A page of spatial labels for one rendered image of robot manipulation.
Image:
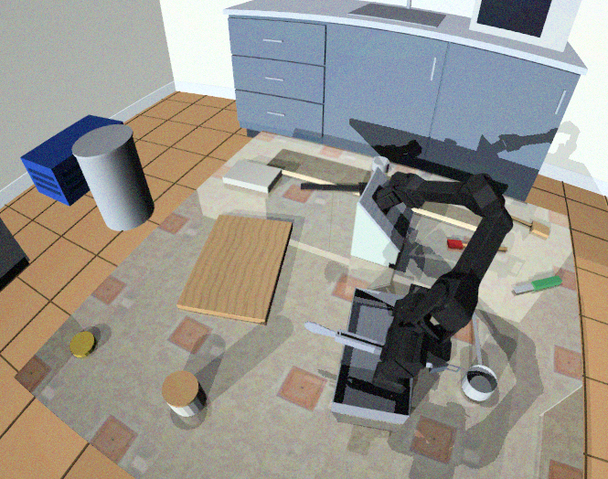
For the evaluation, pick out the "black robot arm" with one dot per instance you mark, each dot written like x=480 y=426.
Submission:
x=451 y=301

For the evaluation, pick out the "grey saucepan with long handle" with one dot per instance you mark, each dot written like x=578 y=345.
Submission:
x=479 y=382

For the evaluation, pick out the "yellow round disc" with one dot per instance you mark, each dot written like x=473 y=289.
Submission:
x=82 y=344

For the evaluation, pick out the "light brown wooden board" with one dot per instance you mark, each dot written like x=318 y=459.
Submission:
x=236 y=273

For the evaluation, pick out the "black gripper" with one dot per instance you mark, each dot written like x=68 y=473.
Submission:
x=381 y=378

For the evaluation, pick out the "white short cylinder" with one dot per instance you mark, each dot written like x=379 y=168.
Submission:
x=381 y=162

